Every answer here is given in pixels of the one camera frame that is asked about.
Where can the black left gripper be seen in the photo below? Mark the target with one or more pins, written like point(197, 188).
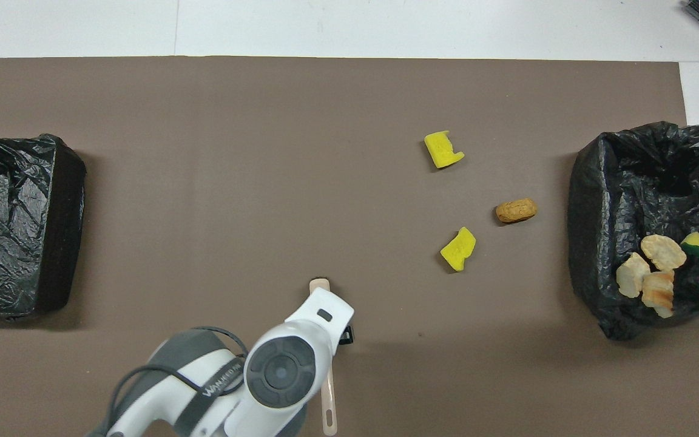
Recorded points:
point(346, 334)

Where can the beige brush with black bristles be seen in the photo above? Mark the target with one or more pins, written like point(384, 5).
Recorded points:
point(319, 284)

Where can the notched yellow sponge piece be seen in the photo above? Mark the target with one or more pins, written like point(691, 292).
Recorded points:
point(440, 152)

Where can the brown bread roll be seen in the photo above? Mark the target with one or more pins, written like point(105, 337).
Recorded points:
point(516, 210)

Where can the striped croissant piece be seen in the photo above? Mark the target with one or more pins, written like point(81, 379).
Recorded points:
point(631, 276)
point(658, 294)

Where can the pale flaky bread piece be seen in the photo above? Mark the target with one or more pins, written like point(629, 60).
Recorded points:
point(663, 252)

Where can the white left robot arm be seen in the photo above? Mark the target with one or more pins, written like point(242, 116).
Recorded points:
point(280, 370)

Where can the black bag lined bin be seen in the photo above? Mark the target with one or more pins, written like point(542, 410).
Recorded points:
point(22, 170)
point(628, 200)

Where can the brown table mat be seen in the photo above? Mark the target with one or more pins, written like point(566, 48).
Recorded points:
point(349, 91)

